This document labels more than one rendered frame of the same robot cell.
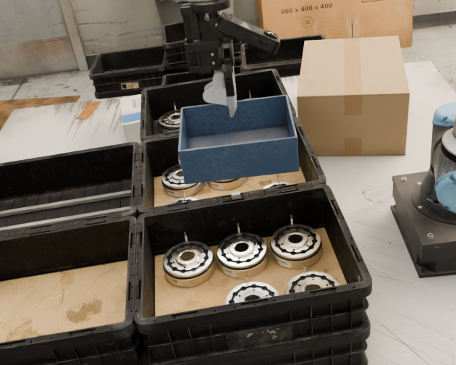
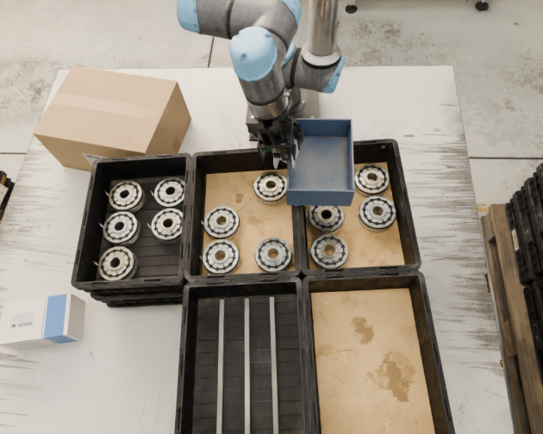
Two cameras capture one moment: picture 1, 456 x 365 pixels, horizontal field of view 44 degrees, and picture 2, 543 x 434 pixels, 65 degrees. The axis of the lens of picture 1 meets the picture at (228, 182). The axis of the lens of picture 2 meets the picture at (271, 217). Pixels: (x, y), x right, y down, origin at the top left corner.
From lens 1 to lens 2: 1.12 m
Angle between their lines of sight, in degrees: 55
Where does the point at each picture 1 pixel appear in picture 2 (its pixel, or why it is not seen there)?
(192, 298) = (358, 252)
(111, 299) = (352, 310)
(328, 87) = (141, 128)
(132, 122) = (66, 323)
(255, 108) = not seen: hidden behind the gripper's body
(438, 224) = (302, 112)
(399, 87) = (165, 84)
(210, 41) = (291, 127)
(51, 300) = (347, 359)
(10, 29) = not seen: outside the picture
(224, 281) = (345, 232)
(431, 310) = not seen: hidden behind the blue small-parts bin
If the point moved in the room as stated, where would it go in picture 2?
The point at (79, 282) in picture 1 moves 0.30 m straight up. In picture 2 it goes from (330, 338) to (338, 309)
